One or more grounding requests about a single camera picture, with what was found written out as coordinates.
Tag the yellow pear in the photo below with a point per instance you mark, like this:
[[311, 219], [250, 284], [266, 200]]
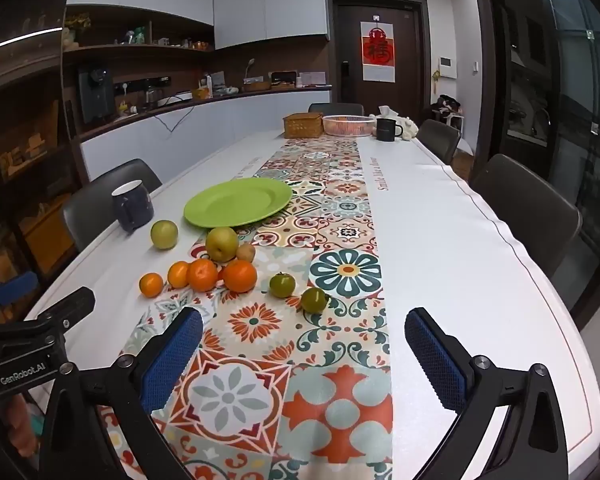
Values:
[[221, 244]]

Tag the yellow package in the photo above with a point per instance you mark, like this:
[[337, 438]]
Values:
[[200, 93]]

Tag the pink plastic basket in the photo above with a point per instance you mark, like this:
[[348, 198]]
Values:
[[347, 126]]

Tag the glass sliding door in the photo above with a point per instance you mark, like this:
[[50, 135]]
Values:
[[560, 120]]

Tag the glass display cabinet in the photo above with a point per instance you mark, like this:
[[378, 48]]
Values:
[[20, 150]]

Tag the white intercom panel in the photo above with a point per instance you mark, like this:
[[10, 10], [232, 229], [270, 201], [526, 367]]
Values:
[[446, 66]]

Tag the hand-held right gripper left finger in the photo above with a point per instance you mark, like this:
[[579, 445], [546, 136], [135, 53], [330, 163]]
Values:
[[172, 360]]

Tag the green plate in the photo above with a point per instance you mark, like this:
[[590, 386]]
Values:
[[237, 202]]

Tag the red and white wall poster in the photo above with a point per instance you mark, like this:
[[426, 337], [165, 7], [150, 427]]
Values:
[[378, 50]]

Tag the dark blue mug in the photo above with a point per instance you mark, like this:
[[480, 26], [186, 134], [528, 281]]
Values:
[[131, 206]]

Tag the small orange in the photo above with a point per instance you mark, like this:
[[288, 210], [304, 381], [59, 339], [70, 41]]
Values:
[[177, 274], [151, 284]]

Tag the black water dispenser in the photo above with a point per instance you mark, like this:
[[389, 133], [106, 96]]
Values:
[[96, 92]]

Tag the black box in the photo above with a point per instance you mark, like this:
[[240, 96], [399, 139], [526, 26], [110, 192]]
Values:
[[284, 79]]

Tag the dark bag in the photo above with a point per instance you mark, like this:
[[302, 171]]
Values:
[[446, 107]]

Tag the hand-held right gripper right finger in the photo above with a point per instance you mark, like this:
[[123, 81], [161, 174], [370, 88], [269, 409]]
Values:
[[435, 365]]

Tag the wooden wall shelf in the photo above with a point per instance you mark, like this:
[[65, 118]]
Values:
[[130, 40]]

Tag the person's left hand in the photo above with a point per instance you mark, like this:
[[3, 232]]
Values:
[[22, 425]]

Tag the white wall cabinets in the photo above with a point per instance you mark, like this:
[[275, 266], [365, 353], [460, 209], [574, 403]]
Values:
[[270, 5]]

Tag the wicker basket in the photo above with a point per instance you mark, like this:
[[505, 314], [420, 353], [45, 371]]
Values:
[[303, 125]]

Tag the white patterned tablecloth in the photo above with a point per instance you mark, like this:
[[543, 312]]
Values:
[[430, 240]]

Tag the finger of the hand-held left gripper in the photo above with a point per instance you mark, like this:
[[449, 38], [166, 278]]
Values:
[[16, 289], [70, 307]]

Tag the white kitchen counter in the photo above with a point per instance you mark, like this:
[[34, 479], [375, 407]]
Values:
[[205, 130]]

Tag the white box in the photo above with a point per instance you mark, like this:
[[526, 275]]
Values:
[[313, 78]]

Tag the dark wooden door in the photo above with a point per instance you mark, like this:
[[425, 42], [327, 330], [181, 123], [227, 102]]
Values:
[[377, 55]]

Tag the grey chair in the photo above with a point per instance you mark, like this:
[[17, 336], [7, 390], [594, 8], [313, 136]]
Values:
[[527, 210], [336, 108], [437, 140], [105, 195]]

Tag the green tomato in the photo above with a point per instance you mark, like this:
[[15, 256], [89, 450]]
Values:
[[282, 285]]

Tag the small brownish fruit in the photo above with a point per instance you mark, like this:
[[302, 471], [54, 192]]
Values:
[[246, 252]]

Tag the black mug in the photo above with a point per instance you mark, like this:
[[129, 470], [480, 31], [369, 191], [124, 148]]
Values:
[[389, 128]]

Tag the white crumpled cloth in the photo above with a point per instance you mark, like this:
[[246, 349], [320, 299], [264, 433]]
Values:
[[409, 125]]

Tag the door lock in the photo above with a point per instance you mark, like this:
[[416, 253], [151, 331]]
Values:
[[345, 77]]

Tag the large orange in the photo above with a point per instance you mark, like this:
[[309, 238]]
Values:
[[240, 276]]

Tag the medium orange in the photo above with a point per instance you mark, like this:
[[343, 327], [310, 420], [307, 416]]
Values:
[[202, 275]]

